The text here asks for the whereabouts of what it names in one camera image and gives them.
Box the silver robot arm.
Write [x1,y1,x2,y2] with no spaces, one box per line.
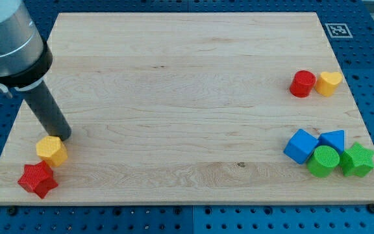
[0,0,53,98]

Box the yellow heart block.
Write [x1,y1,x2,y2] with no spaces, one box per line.
[314,71,343,97]

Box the wooden board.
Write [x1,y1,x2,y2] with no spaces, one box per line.
[0,12,374,206]

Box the blue cube block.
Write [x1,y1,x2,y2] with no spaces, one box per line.
[283,129,319,164]

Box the red cylinder block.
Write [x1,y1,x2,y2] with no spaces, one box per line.
[289,70,316,98]

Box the yellow hexagon block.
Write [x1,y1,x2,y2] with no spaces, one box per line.
[36,136,68,167]

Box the green cylinder block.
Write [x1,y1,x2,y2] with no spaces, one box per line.
[306,146,340,177]

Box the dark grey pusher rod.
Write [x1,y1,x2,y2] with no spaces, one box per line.
[20,79,71,141]

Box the blue triangle block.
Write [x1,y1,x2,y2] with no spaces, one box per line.
[318,130,345,155]

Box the red star block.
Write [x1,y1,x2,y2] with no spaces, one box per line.
[18,161,58,199]

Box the white fiducial marker tag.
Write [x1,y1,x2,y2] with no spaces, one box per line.
[325,23,353,38]

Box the green star block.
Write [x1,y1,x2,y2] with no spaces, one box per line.
[340,142,374,177]

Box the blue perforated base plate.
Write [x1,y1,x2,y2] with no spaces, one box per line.
[0,0,374,233]

